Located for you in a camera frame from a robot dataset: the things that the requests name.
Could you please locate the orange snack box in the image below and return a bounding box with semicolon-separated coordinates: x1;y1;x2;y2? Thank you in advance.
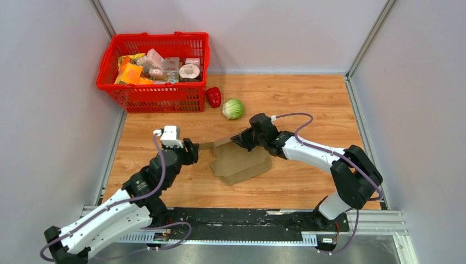
114;63;143;85

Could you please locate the white tape roll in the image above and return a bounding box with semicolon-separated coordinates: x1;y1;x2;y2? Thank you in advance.
179;64;201;82

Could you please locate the red plastic shopping basket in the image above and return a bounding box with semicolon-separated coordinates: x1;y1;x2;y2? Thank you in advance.
96;31;210;113

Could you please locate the green cabbage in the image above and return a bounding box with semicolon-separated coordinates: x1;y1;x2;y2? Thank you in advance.
222;98;245;120

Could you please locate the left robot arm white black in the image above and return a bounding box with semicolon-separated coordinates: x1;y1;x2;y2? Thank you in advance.
40;139;199;263

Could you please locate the brown cardboard box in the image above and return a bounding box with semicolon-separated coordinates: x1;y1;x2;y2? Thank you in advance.
199;137;273;185

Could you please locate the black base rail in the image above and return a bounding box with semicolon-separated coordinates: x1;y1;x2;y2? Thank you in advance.
81;207;408;252

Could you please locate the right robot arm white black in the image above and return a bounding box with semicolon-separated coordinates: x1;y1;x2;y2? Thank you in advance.
231;113;383;230

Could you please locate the yellow snack packet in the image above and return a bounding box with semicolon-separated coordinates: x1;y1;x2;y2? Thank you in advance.
118;53;146;67

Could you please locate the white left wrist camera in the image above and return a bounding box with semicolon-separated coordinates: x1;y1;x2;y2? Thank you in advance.
153;125;184;148

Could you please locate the beige small box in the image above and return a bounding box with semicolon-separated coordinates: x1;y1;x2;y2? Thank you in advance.
163;57;180;84

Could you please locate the red bell pepper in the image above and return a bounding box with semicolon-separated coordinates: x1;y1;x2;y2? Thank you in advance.
205;86;222;108

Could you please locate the pink white carton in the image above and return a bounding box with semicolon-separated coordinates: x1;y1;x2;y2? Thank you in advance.
137;49;164;72

